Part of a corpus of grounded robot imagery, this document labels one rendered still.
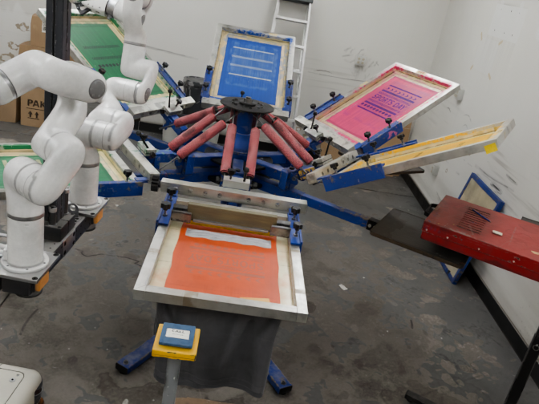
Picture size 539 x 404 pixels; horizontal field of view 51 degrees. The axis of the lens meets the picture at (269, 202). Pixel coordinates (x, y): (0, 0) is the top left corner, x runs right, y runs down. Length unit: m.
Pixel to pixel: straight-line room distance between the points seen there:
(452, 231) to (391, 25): 4.16
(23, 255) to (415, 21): 5.45
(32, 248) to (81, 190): 0.43
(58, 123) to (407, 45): 5.32
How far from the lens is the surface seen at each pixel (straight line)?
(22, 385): 2.62
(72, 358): 3.17
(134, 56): 2.25
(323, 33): 6.37
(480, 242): 2.58
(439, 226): 2.59
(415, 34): 6.55
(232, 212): 2.36
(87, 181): 2.02
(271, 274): 2.15
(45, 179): 1.52
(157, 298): 1.90
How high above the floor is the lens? 2.04
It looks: 23 degrees down
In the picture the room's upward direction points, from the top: 11 degrees clockwise
